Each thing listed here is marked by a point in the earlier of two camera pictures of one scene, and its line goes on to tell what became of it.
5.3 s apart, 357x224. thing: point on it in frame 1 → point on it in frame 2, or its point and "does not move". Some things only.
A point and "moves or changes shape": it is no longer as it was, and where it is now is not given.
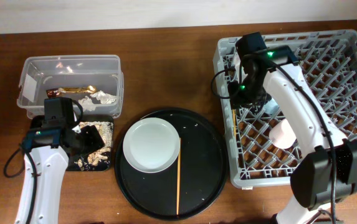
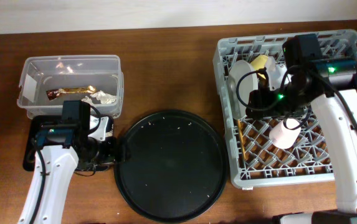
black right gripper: (237, 98) → (260, 100)
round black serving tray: (204, 167) does not move
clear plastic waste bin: (95, 81) does not move
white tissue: (104, 98) does not move
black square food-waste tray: (100, 159) does not move
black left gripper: (95, 142) → (110, 155)
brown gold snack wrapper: (55, 93) does not move
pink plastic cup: (282, 134) does not move
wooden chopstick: (178, 177) → (242, 142)
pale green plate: (151, 145) moves or changes shape
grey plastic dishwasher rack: (338, 68) does not move
